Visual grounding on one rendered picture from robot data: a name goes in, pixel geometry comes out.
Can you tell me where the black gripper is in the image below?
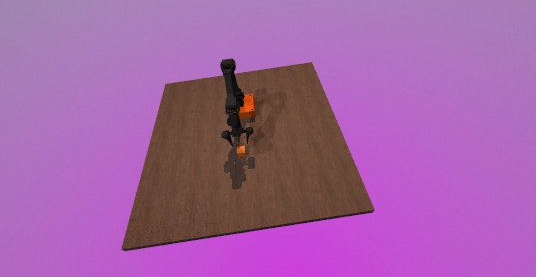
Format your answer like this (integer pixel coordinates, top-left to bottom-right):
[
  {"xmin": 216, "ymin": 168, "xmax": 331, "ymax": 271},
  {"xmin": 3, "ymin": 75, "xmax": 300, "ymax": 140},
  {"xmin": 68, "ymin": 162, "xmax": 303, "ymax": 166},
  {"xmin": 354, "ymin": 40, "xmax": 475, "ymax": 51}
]
[{"xmin": 221, "ymin": 121, "xmax": 253, "ymax": 147}]

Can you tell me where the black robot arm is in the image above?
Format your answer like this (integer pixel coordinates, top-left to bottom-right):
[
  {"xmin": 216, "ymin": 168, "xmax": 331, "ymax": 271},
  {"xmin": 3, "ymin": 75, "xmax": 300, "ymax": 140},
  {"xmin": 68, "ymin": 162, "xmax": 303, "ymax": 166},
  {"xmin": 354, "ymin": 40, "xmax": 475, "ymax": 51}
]
[{"xmin": 220, "ymin": 59, "xmax": 245, "ymax": 137}]

